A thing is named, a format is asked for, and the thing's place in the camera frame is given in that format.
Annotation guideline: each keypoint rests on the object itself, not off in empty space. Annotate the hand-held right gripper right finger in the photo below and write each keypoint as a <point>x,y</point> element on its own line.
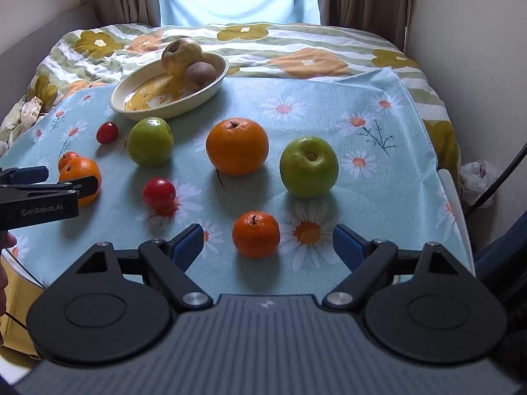
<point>348,247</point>

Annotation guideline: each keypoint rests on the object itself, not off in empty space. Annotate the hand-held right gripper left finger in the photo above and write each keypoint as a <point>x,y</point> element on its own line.
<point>188,245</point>

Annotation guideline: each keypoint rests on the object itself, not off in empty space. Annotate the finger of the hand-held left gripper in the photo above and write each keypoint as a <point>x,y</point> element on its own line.
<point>31,173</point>
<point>88,186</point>

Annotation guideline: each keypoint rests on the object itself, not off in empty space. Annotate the medium orange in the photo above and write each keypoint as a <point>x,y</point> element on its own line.
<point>82,168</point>

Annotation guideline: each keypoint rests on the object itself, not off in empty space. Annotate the orange-red tomato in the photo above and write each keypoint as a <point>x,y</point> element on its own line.
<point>66,159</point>

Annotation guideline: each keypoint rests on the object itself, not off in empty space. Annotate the small red tomato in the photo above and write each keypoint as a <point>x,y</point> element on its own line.
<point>107,132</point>

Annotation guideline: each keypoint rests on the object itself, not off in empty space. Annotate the small mandarin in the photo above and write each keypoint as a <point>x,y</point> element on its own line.
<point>255,234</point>

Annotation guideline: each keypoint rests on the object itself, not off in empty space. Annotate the green apple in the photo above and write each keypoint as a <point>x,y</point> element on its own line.
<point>308,168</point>
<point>150,142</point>

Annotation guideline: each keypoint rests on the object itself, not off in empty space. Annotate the cream bowl with bear print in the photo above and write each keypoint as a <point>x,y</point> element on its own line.
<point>144,98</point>

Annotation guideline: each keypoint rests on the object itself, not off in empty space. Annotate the large orange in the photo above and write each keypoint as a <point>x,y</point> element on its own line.
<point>236,148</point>

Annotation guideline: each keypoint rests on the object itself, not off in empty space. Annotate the person's left hand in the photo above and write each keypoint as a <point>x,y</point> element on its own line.
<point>8,240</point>

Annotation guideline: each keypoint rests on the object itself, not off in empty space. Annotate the light blue daisy tablecloth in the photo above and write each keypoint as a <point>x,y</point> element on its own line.
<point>370,214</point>

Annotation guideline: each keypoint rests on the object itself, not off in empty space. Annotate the small patterned packet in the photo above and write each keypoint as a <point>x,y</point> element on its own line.
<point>32,109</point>

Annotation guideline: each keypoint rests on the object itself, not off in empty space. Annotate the grey headboard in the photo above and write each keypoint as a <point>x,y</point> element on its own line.
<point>41,28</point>

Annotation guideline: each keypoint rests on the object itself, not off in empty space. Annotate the white plastic bag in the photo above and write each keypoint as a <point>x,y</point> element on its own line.
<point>477,179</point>

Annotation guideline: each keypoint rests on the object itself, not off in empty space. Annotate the dark blue fabric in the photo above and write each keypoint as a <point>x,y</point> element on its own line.
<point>502,242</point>

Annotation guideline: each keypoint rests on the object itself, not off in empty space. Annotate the brown kiwi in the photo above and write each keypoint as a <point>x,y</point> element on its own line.
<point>201,75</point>

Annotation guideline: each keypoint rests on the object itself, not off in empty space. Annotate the wrinkled yellow-brown apple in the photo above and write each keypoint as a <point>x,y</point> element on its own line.
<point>181,55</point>

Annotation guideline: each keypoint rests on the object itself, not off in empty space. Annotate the striped floral blanket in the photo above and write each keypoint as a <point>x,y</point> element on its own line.
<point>288,49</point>

